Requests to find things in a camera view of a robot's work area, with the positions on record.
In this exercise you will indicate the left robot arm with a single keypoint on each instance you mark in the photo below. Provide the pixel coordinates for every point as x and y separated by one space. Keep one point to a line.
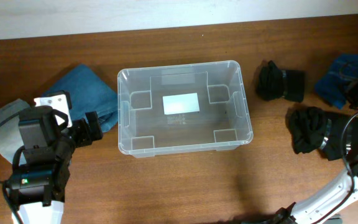
35 192

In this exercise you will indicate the white label in bin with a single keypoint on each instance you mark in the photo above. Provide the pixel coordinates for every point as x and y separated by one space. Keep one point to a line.
178 104

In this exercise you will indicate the clear plastic storage bin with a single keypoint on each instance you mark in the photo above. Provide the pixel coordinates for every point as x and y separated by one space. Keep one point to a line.
223 122

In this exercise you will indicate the black cloth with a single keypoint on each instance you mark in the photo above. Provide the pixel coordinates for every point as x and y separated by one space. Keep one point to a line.
312 128
274 83

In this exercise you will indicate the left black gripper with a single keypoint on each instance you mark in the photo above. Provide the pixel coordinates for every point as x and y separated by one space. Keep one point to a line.
89 135

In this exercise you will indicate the blue cloth bundle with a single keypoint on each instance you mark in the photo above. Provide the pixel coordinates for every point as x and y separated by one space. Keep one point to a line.
331 87

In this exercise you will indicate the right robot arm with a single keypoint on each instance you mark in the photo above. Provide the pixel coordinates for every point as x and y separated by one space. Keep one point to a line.
335 196

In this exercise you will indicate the folded light grey jeans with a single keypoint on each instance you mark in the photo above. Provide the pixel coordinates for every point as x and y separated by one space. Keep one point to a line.
10 137

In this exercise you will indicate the folded dark blue jeans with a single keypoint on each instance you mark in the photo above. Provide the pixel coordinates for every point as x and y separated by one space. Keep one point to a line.
88 93

